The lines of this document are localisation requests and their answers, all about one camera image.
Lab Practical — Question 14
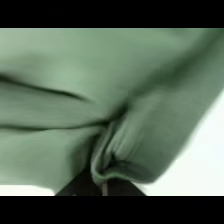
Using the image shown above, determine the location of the green shirt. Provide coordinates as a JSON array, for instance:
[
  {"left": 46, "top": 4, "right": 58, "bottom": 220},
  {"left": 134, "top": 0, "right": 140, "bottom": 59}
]
[{"left": 0, "top": 28, "right": 224, "bottom": 191}]

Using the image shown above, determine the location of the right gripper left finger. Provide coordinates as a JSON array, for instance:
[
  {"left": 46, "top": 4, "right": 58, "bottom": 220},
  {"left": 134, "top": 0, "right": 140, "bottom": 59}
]
[{"left": 55, "top": 165, "right": 103, "bottom": 197}]

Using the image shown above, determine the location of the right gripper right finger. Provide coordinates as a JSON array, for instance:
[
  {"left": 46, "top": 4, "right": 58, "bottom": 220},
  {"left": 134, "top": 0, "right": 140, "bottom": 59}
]
[{"left": 101, "top": 178, "right": 147, "bottom": 197}]

